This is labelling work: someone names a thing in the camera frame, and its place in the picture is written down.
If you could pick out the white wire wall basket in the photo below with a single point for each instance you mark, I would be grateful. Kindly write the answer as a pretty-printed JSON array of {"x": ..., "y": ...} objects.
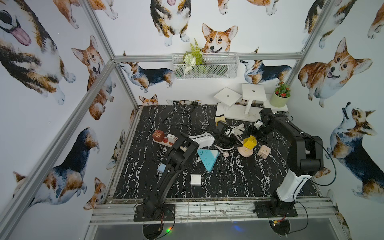
[{"x": 216, "y": 66}]

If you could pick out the green fern white flower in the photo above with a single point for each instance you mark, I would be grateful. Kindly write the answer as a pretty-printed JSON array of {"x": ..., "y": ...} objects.
[{"x": 193, "y": 57}]

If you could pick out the light blue plug adapter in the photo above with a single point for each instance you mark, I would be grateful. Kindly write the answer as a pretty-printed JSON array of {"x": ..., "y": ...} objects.
[{"x": 161, "y": 168}]

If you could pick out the beige cube socket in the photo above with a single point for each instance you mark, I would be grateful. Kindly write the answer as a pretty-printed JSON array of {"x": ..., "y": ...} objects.
[{"x": 264, "y": 151}]

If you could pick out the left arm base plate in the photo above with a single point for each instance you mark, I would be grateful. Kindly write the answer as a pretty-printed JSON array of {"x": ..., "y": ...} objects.
[{"x": 165, "y": 213}]

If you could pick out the beige power strip with plugs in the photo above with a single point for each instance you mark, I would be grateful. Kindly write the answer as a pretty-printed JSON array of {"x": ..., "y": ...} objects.
[{"x": 168, "y": 141}]

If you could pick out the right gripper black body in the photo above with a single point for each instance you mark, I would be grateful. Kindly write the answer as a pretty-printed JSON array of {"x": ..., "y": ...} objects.
[{"x": 262, "y": 130}]

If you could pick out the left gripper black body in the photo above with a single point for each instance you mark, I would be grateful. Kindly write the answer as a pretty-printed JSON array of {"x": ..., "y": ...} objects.
[{"x": 221, "y": 139}]

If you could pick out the green pot red flowers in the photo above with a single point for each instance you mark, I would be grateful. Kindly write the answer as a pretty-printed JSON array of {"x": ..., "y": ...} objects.
[{"x": 281, "y": 95}]

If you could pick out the white wooden display stand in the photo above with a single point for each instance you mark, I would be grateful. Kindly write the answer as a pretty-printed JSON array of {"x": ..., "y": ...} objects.
[{"x": 247, "y": 105}]

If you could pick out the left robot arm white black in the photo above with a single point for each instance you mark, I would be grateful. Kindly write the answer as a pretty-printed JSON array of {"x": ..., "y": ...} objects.
[{"x": 181, "y": 154}]

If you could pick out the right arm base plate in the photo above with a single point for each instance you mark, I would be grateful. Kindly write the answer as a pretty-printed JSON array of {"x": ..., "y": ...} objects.
[{"x": 270, "y": 209}]

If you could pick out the teal triangular power strip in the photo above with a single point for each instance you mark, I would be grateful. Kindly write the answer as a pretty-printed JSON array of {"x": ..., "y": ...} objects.
[{"x": 208, "y": 158}]

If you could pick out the yellow cube socket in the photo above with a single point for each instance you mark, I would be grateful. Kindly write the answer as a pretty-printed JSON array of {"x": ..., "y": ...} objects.
[{"x": 250, "y": 142}]

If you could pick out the white square plug adapter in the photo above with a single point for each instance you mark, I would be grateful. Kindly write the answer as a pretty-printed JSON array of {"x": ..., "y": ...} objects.
[{"x": 196, "y": 180}]

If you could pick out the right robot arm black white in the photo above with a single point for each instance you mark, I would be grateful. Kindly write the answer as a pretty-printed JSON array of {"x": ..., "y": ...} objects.
[{"x": 305, "y": 157}]

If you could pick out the dark red cube plug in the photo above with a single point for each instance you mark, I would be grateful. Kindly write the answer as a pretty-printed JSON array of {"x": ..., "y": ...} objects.
[{"x": 158, "y": 135}]

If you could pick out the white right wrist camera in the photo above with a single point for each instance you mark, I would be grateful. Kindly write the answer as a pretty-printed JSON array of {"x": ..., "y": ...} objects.
[{"x": 258, "y": 124}]

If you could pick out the white fabric glove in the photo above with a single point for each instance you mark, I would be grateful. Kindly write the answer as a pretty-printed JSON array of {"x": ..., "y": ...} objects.
[{"x": 237, "y": 131}]

